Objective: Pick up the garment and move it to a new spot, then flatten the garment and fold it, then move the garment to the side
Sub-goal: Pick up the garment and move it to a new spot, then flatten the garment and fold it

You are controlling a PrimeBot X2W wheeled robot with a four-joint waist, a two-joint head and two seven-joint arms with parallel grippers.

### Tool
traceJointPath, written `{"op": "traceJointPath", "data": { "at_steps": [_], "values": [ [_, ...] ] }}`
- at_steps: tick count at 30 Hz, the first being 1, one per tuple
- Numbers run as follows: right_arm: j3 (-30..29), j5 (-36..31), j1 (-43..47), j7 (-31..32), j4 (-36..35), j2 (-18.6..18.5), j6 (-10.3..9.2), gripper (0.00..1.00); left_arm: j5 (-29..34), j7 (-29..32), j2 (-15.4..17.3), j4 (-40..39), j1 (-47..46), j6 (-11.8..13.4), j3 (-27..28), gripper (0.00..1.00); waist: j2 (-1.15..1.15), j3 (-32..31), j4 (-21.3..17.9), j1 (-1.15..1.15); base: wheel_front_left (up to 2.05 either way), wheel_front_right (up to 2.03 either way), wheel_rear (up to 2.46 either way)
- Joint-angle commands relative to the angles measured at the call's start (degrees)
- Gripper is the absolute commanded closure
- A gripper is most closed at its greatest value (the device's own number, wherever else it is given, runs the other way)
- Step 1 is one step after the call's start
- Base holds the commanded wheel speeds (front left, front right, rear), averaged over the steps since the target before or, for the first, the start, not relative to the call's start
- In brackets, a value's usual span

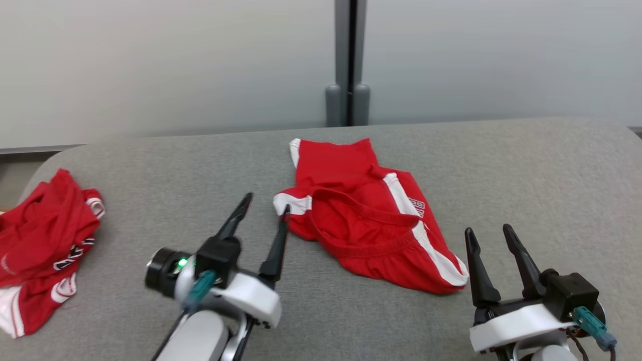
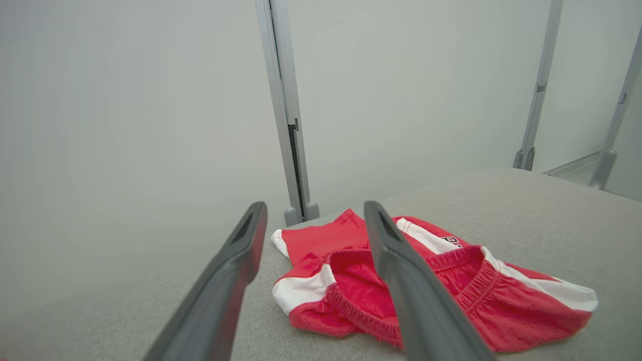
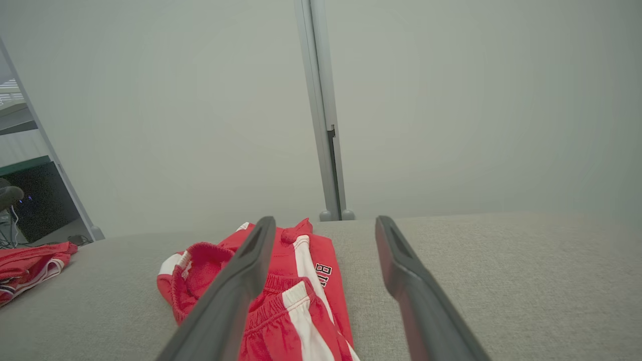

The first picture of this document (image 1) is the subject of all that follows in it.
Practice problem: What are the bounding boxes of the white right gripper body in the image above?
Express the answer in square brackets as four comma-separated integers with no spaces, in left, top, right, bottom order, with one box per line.
[469,297,578,354]

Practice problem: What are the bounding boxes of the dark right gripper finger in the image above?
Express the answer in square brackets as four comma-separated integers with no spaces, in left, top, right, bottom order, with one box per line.
[464,227,502,308]
[503,224,548,301]

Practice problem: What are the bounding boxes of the grey partition post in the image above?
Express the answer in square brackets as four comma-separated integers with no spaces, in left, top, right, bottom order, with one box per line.
[335,0,368,127]

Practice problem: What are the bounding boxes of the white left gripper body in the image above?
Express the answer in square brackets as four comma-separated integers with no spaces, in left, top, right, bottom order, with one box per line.
[176,255,283,330]

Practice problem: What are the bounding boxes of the red shorts with white stripes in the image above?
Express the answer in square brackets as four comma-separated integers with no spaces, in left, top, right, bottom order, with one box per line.
[273,138,469,295]

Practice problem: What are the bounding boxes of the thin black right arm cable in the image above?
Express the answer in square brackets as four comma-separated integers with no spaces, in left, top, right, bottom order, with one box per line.
[567,331,588,361]

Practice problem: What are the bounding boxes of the right cable with teal plug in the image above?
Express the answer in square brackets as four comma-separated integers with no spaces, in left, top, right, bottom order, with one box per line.
[572,307,618,361]

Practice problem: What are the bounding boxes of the red Bulls basketball jersey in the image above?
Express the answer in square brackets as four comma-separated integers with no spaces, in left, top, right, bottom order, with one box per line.
[0,169,106,339]

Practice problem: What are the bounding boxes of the grey cylindrical post bumper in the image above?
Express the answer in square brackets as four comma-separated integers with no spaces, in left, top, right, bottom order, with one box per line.
[325,84,342,127]
[353,83,371,126]

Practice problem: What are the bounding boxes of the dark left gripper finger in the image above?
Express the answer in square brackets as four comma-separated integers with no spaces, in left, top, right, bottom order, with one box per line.
[259,204,292,289]
[215,193,254,241]

